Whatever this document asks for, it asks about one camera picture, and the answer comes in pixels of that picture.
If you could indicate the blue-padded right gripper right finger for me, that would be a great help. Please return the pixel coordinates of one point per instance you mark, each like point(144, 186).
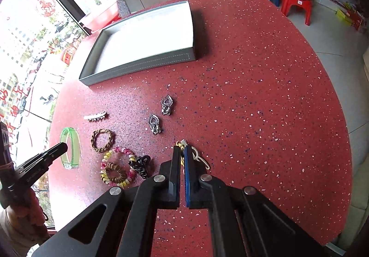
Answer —
point(243, 222)

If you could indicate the green translucent bangle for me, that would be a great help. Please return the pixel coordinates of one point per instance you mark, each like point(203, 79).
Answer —
point(71, 159)

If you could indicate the silver heart earring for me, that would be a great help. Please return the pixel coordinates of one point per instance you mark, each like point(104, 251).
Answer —
point(154, 124)
point(166, 105)

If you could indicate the grey jewelry tray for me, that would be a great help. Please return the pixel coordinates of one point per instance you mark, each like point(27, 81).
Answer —
point(156, 37)

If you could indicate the left hand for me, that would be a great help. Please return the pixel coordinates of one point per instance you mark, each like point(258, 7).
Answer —
point(22, 227)

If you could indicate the beige bow hair clip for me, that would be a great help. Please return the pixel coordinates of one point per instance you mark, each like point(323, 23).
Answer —
point(198, 158)

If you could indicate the black claw hair clip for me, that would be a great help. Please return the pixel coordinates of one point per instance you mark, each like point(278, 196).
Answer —
point(139, 165)

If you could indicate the silver rhinestone hair clip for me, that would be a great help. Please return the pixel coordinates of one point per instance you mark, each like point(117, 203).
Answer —
point(95, 117)

